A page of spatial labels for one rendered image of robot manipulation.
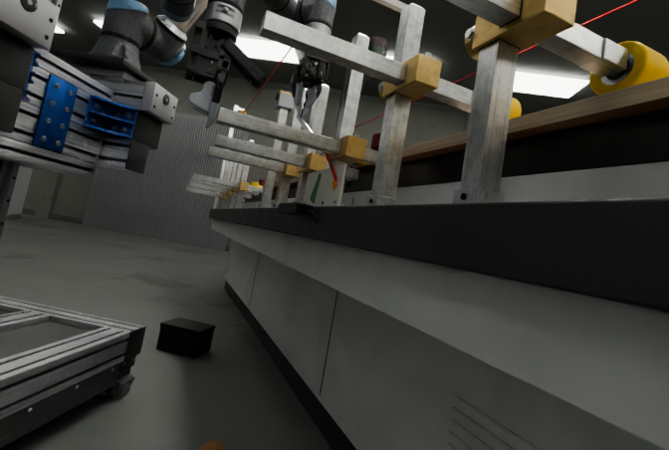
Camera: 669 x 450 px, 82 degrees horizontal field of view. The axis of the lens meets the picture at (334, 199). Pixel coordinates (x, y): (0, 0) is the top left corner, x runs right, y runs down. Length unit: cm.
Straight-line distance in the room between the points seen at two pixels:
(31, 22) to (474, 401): 108
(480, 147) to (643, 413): 31
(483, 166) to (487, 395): 43
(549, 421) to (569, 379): 28
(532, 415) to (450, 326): 24
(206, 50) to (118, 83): 54
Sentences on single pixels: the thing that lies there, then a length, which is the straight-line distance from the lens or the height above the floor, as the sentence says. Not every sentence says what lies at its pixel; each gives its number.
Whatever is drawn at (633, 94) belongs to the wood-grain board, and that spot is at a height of 89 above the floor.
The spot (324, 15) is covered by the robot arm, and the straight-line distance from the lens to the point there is 119.
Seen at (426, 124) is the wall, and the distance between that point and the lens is 811.
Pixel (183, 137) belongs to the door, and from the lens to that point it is 881.
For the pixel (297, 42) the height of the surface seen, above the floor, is 93.
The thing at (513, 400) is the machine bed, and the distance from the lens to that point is 76.
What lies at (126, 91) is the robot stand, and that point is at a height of 95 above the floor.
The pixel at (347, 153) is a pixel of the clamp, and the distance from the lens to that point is 89.
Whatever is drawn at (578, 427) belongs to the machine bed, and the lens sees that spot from 69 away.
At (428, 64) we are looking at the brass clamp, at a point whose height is 96.
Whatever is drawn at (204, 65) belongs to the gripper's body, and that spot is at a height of 93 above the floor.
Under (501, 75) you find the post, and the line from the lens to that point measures 57.
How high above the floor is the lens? 63
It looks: 6 degrees up
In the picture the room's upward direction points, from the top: 10 degrees clockwise
